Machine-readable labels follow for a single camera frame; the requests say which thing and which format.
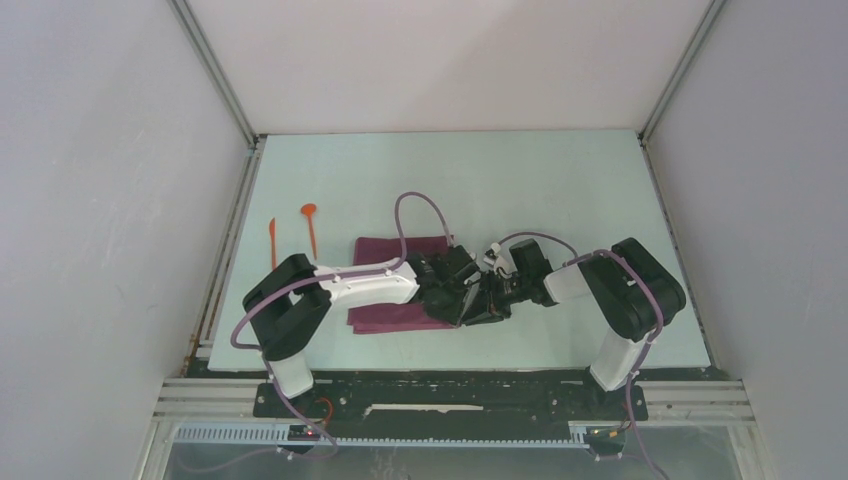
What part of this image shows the white cable duct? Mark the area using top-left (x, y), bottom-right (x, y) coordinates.
top-left (172, 422), bottom-right (588, 449)

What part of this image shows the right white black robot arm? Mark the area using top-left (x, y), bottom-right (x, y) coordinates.
top-left (456, 233), bottom-right (686, 418)

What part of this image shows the maroon cloth napkin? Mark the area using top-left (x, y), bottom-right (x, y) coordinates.
top-left (347, 237), bottom-right (453, 335)

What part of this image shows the orange plastic spoon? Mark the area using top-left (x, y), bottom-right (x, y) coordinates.
top-left (300, 203), bottom-right (318, 260)

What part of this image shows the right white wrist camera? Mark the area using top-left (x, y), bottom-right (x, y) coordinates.
top-left (483, 243), bottom-right (516, 278)

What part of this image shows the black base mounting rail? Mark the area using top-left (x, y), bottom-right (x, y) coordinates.
top-left (253, 370), bottom-right (648, 440)

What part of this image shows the orange plastic knife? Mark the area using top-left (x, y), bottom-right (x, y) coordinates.
top-left (268, 217), bottom-right (278, 271)

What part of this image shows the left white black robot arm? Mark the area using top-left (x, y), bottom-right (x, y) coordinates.
top-left (238, 246), bottom-right (481, 417)

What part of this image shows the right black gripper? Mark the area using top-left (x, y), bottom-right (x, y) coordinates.
top-left (461, 269), bottom-right (530, 325)

